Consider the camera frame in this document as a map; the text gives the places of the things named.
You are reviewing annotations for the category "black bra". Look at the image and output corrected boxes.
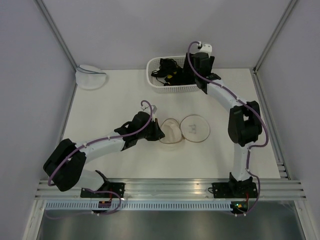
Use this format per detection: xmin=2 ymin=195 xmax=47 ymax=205
xmin=151 ymin=58 xmax=182 ymax=86
xmin=174 ymin=68 xmax=196 ymax=86

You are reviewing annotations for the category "white mesh laundry bag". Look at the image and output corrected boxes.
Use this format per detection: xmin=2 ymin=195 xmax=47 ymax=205
xmin=157 ymin=114 xmax=211 ymax=152

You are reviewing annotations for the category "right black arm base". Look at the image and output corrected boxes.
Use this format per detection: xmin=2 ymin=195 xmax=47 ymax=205
xmin=207 ymin=172 xmax=258 ymax=199

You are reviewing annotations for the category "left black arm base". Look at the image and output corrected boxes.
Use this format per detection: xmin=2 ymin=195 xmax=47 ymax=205
xmin=75 ymin=169 xmax=125 ymax=199

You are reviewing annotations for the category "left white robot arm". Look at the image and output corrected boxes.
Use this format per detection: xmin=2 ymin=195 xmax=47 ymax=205
xmin=43 ymin=111 xmax=165 ymax=198

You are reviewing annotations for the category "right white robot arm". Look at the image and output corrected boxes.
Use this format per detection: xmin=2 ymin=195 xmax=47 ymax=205
xmin=186 ymin=52 xmax=263 ymax=198

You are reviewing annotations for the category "yellow bra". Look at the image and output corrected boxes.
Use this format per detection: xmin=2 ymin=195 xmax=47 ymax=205
xmin=165 ymin=71 xmax=177 ymax=85

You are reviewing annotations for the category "white folded mesh bag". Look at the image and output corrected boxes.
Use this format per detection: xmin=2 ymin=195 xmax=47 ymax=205
xmin=75 ymin=64 xmax=107 ymax=90

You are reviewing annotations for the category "white plastic basket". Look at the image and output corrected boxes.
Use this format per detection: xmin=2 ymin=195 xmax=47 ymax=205
xmin=146 ymin=55 xmax=199 ymax=94

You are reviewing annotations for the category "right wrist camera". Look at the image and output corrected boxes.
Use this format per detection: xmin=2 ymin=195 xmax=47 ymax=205
xmin=197 ymin=43 xmax=213 ymax=55

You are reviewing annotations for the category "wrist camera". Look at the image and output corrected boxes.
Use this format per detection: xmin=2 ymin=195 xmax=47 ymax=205
xmin=141 ymin=105 xmax=157 ymax=115
xmin=197 ymin=43 xmax=213 ymax=55

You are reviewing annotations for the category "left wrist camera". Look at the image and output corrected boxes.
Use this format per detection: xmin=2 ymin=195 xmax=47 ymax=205
xmin=141 ymin=105 xmax=157 ymax=115

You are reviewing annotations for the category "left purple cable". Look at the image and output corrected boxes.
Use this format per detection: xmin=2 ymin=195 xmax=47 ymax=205
xmin=46 ymin=100 xmax=154 ymax=188

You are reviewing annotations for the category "purple cable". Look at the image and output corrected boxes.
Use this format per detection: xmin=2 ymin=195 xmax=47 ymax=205
xmin=186 ymin=40 xmax=269 ymax=218
xmin=46 ymin=100 xmax=154 ymax=188

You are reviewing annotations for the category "white slotted cable duct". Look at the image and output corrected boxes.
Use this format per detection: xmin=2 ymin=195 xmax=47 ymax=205
xmin=45 ymin=200 xmax=232 ymax=211

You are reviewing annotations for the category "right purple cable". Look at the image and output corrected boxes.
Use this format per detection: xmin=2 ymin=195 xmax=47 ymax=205
xmin=186 ymin=40 xmax=269 ymax=218

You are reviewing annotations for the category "aluminium mounting rail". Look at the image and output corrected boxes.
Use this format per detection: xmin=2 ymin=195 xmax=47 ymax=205
xmin=35 ymin=178 xmax=306 ymax=201

